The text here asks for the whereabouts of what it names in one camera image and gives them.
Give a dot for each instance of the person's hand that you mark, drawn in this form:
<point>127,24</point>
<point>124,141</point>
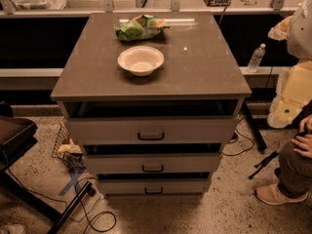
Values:
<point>303,141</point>

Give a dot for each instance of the grey drawer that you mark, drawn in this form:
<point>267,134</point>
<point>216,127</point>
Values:
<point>148,164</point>
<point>154,186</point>
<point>98,131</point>

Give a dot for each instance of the grey drawer cabinet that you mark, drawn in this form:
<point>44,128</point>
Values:
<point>199,78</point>

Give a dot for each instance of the black stand leg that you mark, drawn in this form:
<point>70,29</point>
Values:
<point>260,143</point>

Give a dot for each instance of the black tool on floor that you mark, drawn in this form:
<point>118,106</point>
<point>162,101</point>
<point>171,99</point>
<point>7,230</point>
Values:
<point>262,164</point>

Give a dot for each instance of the yellow foam padded object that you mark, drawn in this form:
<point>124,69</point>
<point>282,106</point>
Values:
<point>293,92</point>

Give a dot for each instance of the beige shoe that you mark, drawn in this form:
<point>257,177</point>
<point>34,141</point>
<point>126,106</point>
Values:
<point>271,195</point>

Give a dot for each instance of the clear plastic water bottle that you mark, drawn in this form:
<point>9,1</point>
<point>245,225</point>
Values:
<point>256,58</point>

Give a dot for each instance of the white paper bowl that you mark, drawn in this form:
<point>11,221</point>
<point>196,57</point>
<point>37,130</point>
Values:
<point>141,60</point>

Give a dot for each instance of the green chip bag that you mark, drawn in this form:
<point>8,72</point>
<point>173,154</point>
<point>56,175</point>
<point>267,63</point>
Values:
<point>141,28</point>

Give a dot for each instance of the dark chair at left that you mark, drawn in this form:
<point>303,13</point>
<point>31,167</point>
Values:
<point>16,138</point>

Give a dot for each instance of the wire basket with items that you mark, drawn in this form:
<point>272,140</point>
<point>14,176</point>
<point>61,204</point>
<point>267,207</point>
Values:
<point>66,150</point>

